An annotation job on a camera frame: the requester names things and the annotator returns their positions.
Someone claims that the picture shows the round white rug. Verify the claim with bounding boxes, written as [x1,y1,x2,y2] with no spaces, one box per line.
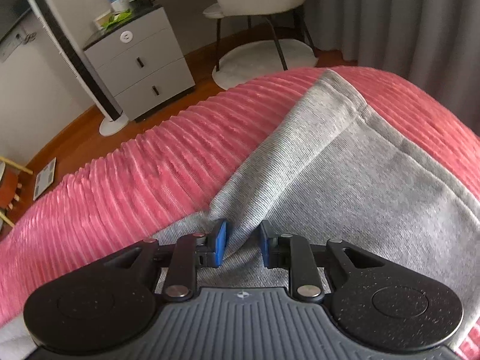
[212,39,318,89]

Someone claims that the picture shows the green packet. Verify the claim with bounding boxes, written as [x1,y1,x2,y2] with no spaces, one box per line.
[100,10,132,30]

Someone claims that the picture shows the grey drawer cabinet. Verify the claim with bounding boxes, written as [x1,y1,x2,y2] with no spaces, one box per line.
[84,6,195,120]

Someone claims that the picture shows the white tower fan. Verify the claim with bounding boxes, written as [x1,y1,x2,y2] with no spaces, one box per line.
[28,0,128,137]

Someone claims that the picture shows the grey pants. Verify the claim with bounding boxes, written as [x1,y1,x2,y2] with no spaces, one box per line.
[1,67,479,359]

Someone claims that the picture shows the pink ribbed bedspread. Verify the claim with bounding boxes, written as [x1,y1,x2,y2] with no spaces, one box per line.
[1,67,479,359]

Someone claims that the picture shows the white bathroom scale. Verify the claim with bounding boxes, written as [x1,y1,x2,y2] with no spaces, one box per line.
[32,158,57,201]

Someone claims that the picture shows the wooden tiered side stand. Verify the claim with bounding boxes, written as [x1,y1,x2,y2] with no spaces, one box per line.
[1,157,33,228]

